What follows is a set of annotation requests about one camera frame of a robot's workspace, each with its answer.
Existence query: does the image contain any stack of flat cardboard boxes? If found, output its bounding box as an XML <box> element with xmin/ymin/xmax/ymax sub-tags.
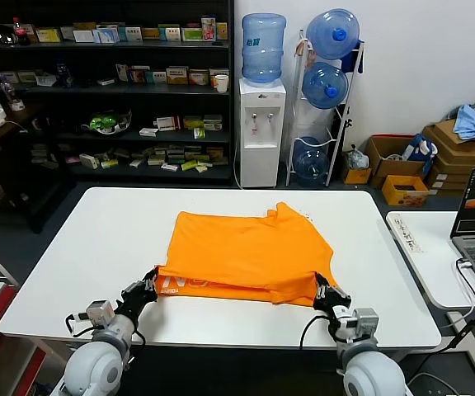
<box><xmin>421</xmin><ymin>118</ymin><xmax>475</xmax><ymax>192</ymax></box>

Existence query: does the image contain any paper strip with writing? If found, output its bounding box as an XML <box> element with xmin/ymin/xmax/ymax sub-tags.
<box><xmin>393</xmin><ymin>214</ymin><xmax>422</xmax><ymax>255</ymax></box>

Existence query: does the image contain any orange t-shirt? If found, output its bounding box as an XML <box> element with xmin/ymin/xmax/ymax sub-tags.
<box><xmin>154</xmin><ymin>200</ymin><xmax>342</xmax><ymax>309</ymax></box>

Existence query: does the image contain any light blue cloth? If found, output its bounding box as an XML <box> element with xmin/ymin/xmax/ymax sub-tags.
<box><xmin>452</xmin><ymin>104</ymin><xmax>475</xmax><ymax>142</ymax></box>

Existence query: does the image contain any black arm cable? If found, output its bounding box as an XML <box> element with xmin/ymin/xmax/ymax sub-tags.
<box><xmin>64</xmin><ymin>313</ymin><xmax>146</xmax><ymax>348</ymax></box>
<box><xmin>299</xmin><ymin>313</ymin><xmax>346</xmax><ymax>348</ymax></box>

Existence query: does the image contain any blue water jug blue cap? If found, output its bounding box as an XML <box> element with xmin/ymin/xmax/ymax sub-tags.
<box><xmin>305</xmin><ymin>8</ymin><xmax>361</xmax><ymax>61</ymax></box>
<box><xmin>302</xmin><ymin>61</ymin><xmax>350</xmax><ymax>111</ymax></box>
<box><xmin>293</xmin><ymin>136</ymin><xmax>331</xmax><ymax>186</ymax></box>

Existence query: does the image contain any white red medicine box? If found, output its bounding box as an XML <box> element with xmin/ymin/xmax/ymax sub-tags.
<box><xmin>155</xmin><ymin>115</ymin><xmax>181</xmax><ymax>132</ymax></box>

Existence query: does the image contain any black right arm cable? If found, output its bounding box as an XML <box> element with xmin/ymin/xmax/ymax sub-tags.
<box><xmin>299</xmin><ymin>313</ymin><xmax>346</xmax><ymax>348</ymax></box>

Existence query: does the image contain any orange yellow cardboard box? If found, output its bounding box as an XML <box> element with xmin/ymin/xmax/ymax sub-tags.
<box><xmin>381</xmin><ymin>174</ymin><xmax>430</xmax><ymax>207</ymax></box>

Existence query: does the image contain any small yellow cardboard box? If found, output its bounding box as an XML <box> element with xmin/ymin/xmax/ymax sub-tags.
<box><xmin>341</xmin><ymin>163</ymin><xmax>373</xmax><ymax>186</ymax></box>

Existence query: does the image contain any red framed cart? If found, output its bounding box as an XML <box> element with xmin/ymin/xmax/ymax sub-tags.
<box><xmin>0</xmin><ymin>283</ymin><xmax>48</xmax><ymax>396</ymax></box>

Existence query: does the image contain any white metal jug rack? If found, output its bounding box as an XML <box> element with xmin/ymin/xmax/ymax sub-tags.
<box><xmin>285</xmin><ymin>27</ymin><xmax>366</xmax><ymax>189</ymax></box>

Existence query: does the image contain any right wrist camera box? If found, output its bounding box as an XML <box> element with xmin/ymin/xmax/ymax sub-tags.
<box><xmin>331</xmin><ymin>304</ymin><xmax>381</xmax><ymax>344</ymax></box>

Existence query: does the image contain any black shelf unit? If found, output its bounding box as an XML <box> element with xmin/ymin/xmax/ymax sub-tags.
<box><xmin>0</xmin><ymin>0</ymin><xmax>236</xmax><ymax>187</ymax></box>

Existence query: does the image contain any white side table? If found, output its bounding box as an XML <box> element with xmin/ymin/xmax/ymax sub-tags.
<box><xmin>385</xmin><ymin>210</ymin><xmax>475</xmax><ymax>383</ymax></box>

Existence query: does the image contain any crumpled plastic bag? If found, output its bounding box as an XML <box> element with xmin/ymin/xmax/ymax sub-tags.
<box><xmin>343</xmin><ymin>148</ymin><xmax>371</xmax><ymax>171</ymax></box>

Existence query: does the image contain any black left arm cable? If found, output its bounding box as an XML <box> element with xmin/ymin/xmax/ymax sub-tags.
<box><xmin>64</xmin><ymin>313</ymin><xmax>146</xmax><ymax>348</ymax></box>

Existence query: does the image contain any dark blue bottle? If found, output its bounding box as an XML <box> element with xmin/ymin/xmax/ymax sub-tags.
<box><xmin>55</xmin><ymin>63</ymin><xmax>74</xmax><ymax>88</ymax></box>

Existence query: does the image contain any bowl with green packets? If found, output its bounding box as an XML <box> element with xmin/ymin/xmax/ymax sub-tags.
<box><xmin>81</xmin><ymin>108</ymin><xmax>134</xmax><ymax>138</ymax></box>

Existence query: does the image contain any blue white medicine box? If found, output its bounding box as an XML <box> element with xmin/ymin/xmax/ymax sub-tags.
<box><xmin>96</xmin><ymin>26</ymin><xmax>120</xmax><ymax>45</ymax></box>

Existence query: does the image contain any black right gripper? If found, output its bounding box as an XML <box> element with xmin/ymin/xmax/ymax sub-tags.
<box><xmin>312</xmin><ymin>271</ymin><xmax>354</xmax><ymax>320</ymax></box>

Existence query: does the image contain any clear pink bottle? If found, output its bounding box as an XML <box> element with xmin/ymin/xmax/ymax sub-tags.
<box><xmin>0</xmin><ymin>79</ymin><xmax>26</xmax><ymax>111</ymax></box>

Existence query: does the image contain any plain white box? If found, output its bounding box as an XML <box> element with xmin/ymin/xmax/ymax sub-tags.
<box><xmin>73</xmin><ymin>28</ymin><xmax>96</xmax><ymax>45</ymax></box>

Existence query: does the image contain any open brown cardboard box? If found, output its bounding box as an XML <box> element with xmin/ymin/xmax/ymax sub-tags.
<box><xmin>366</xmin><ymin>134</ymin><xmax>427</xmax><ymax>190</ymax></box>

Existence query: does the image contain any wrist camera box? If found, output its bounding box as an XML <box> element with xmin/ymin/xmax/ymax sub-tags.
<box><xmin>331</xmin><ymin>304</ymin><xmax>381</xmax><ymax>344</ymax></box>
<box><xmin>85</xmin><ymin>300</ymin><xmax>117</xmax><ymax>330</ymax></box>

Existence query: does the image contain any tall colourful box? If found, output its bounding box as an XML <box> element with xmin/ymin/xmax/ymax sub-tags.
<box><xmin>200</xmin><ymin>15</ymin><xmax>218</xmax><ymax>42</ymax></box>

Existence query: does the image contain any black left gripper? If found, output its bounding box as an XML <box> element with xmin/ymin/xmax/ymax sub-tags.
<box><xmin>115</xmin><ymin>266</ymin><xmax>161</xmax><ymax>326</ymax></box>

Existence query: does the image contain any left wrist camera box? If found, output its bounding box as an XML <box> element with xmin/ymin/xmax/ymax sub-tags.
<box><xmin>85</xmin><ymin>300</ymin><xmax>117</xmax><ymax>330</ymax></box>

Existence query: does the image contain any black laptop cable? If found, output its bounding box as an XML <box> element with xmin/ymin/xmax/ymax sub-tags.
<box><xmin>410</xmin><ymin>257</ymin><xmax>475</xmax><ymax>396</ymax></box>

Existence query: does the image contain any white floor cable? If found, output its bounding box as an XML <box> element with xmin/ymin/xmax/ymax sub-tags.
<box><xmin>405</xmin><ymin>370</ymin><xmax>472</xmax><ymax>396</ymax></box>

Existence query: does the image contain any labelled blue water jug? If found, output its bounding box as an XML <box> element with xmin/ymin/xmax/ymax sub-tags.
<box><xmin>241</xmin><ymin>12</ymin><xmax>288</xmax><ymax>87</ymax></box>

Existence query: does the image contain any white water dispenser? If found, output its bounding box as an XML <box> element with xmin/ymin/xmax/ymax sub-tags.
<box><xmin>237</xmin><ymin>77</ymin><xmax>287</xmax><ymax>190</ymax></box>

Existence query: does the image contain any cola bottle red cap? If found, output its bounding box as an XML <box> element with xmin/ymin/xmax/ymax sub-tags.
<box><xmin>12</xmin><ymin>16</ymin><xmax>31</xmax><ymax>46</ymax></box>

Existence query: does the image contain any blue white bag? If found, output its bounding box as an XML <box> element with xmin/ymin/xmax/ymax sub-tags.
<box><xmin>401</xmin><ymin>133</ymin><xmax>440</xmax><ymax>175</ymax></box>

